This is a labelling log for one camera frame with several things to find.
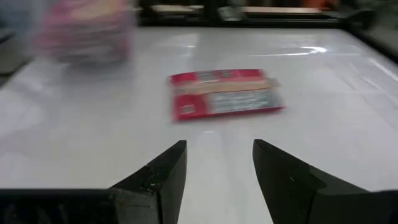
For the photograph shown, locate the clear plastic bin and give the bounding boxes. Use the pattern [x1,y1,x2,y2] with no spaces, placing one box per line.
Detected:
[0,0,139,68]

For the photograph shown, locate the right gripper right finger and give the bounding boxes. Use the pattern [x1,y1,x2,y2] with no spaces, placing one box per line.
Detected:
[252,138,398,224]

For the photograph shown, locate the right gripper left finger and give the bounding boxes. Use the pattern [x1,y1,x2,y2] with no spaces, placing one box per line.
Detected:
[0,139,188,224]

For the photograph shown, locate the red Orville popcorn bag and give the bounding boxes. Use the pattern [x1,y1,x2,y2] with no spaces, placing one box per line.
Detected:
[169,68,286,123]
[37,0,133,65]

